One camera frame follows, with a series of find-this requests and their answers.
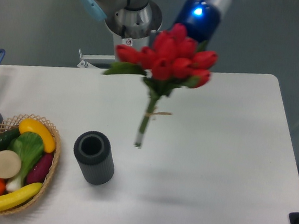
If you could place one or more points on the red tulip bouquet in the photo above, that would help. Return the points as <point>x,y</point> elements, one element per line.
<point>174,60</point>

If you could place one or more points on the beige round slice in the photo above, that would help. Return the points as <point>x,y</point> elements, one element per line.
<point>10,164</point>

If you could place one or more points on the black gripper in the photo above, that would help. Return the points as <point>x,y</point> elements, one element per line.
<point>199,18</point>

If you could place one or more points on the woven wicker basket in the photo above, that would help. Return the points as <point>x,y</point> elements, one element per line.
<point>13,122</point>

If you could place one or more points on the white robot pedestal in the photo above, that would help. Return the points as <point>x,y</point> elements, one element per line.
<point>103,61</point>

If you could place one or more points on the yellow banana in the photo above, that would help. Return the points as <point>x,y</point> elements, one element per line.
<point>19,196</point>

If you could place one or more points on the green bok choy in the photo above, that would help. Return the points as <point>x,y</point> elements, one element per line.
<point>29,147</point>

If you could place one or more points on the yellow squash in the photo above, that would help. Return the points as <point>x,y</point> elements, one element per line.
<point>34,126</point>

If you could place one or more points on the dark grey ribbed vase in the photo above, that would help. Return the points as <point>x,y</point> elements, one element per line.
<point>93,153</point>

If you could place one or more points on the purple sweet potato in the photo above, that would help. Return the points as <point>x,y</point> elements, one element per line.
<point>40,170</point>

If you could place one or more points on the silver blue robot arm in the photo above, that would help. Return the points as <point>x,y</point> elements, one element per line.
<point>130,16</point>

